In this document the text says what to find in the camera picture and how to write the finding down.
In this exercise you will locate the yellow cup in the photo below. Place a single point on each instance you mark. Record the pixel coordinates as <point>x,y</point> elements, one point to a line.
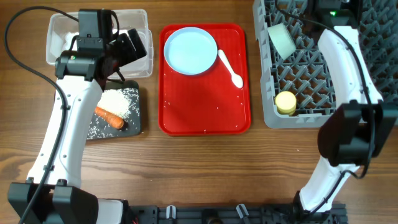
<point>286,103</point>

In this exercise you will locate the white plastic spoon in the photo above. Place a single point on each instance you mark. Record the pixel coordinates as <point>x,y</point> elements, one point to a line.
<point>236,79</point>

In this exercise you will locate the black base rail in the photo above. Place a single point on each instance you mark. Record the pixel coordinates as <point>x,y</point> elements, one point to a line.
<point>266,214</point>

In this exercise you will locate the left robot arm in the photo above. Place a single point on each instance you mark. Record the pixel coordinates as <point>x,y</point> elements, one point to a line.
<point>52,192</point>

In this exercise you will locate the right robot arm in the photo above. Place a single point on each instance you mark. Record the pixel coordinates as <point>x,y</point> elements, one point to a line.
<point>362,121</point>

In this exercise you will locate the orange carrot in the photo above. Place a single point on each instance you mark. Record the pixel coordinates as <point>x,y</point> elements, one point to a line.
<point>113,120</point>

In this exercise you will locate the clear plastic bin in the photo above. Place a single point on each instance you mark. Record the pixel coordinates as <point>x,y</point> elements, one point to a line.
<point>60,25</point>

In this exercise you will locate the large white tissue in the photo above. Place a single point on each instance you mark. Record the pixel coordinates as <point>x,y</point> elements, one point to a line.
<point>69,36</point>

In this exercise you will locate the light blue plate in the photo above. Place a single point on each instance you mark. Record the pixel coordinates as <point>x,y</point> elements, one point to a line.
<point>190,51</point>

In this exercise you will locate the green bowl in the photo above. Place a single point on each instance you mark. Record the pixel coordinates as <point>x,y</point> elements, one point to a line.
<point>282,40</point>

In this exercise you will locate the grey dishwasher rack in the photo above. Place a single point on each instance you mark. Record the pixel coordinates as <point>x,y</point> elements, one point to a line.
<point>305,72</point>

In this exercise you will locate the red serving tray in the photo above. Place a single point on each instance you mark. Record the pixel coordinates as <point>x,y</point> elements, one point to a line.
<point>208,103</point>

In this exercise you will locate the pile of white rice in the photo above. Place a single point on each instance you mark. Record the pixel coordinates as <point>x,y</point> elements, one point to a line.
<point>124,103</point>

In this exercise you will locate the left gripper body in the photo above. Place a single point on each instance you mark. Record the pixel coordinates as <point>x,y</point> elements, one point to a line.
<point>122,51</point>

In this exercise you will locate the black plastic tray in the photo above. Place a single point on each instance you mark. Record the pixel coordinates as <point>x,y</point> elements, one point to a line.
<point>85,110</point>

